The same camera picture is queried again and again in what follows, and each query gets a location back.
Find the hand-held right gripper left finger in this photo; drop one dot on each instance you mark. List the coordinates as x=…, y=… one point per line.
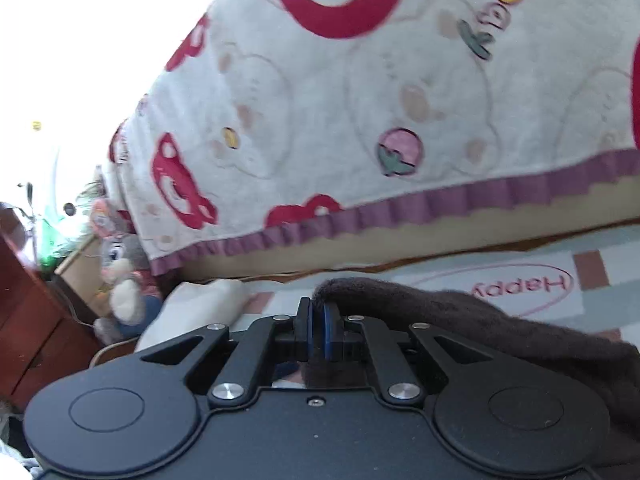
x=313, y=332

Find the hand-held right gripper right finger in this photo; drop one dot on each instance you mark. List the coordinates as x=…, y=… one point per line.
x=327, y=332

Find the dark brown garment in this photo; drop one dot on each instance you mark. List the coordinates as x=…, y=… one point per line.
x=500, y=325

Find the beige mattress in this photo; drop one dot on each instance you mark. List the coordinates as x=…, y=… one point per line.
x=360, y=242

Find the white pillow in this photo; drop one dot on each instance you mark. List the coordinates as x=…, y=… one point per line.
x=200, y=305

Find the grey bunny plush toy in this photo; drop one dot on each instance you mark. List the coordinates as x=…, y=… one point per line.
x=122, y=280

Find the white bear print blanket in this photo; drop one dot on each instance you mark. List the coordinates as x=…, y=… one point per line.
x=325, y=110

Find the pink plush toy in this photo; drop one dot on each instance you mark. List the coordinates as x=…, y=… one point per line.
x=104, y=217

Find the cardboard box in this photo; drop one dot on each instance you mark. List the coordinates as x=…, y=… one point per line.
x=80, y=270

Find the checked printed bed sheet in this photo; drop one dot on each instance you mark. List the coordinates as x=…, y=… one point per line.
x=595, y=300

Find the red-brown wooden cabinet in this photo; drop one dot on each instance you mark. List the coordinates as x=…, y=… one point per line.
x=35, y=325

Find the green bottle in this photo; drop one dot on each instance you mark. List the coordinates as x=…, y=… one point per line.
x=48, y=247

